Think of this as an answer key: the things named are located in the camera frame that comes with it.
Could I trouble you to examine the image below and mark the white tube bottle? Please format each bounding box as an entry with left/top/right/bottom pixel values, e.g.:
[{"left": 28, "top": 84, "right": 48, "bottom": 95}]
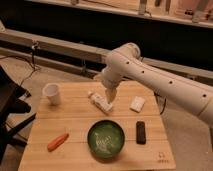
[{"left": 88, "top": 91, "right": 113, "bottom": 113}]

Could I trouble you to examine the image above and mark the white sponge block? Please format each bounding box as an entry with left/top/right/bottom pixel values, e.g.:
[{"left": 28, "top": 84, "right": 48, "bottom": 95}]
[{"left": 130, "top": 96, "right": 145, "bottom": 113}]

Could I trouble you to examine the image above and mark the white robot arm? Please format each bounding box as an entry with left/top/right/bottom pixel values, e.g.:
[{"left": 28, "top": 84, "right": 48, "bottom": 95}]
[{"left": 101, "top": 43, "right": 213, "bottom": 127}]

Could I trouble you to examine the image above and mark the green ceramic bowl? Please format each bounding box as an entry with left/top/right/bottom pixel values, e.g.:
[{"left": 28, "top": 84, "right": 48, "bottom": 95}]
[{"left": 87, "top": 120, "right": 125, "bottom": 159}]

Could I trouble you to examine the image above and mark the orange carrot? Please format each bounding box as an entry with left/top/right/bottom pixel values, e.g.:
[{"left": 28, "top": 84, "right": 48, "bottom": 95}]
[{"left": 47, "top": 133, "right": 69, "bottom": 152}]

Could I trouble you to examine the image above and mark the black cable on floor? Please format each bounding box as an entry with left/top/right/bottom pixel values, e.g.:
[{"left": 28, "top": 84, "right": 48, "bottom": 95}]
[{"left": 0, "top": 54, "right": 43, "bottom": 88}]

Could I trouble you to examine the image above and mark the black chair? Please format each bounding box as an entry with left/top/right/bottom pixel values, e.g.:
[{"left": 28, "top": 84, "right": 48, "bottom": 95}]
[{"left": 0, "top": 65, "right": 35, "bottom": 163}]

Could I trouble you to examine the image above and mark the black rectangular remote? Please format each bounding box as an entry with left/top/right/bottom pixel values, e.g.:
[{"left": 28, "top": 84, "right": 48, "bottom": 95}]
[{"left": 136, "top": 121, "right": 146, "bottom": 144}]

